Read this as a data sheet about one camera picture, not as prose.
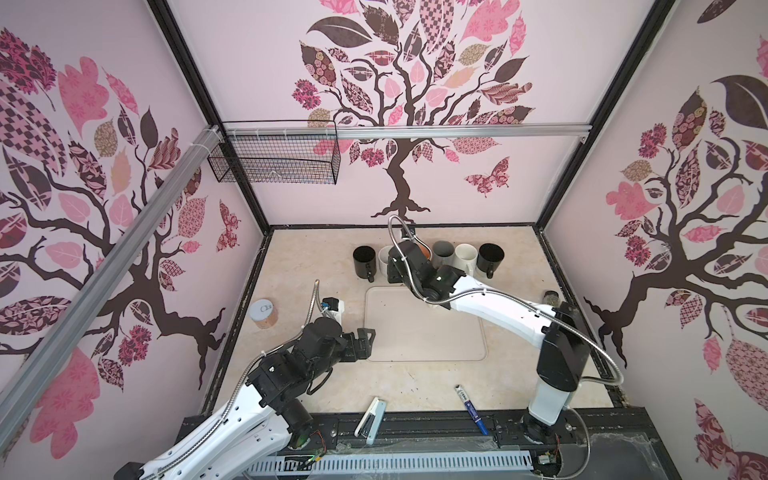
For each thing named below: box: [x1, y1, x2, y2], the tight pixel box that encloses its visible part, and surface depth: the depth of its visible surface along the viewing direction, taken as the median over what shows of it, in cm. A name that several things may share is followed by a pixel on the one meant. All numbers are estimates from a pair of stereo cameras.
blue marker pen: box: [454, 384, 488, 436], surface depth 78 cm
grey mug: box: [432, 240, 455, 270], surface depth 100 cm
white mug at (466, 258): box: [454, 243, 478, 276], surface depth 103 cm
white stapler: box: [354, 397, 387, 446], surface depth 75 cm
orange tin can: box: [249, 299, 278, 329], surface depth 92 cm
